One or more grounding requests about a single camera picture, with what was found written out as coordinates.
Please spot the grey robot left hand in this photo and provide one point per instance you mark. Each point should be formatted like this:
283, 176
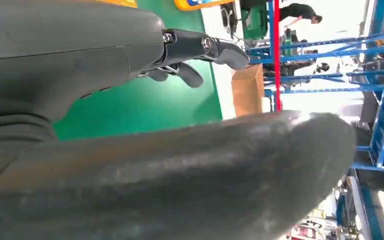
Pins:
79, 33

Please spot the orange drink bottle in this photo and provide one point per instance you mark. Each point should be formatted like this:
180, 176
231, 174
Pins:
182, 5

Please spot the yellow sheet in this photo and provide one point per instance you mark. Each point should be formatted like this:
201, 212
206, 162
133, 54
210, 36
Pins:
122, 2

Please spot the green table mat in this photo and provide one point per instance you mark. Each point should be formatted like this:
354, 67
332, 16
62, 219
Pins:
145, 106

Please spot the green plastic crate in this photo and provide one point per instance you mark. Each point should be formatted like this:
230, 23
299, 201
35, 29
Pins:
255, 23

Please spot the cardboard box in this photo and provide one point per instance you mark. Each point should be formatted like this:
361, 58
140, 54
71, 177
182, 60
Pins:
248, 89

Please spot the red pole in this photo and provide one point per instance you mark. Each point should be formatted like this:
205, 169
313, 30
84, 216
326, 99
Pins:
277, 49

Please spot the person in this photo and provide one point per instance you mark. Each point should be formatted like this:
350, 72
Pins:
298, 11

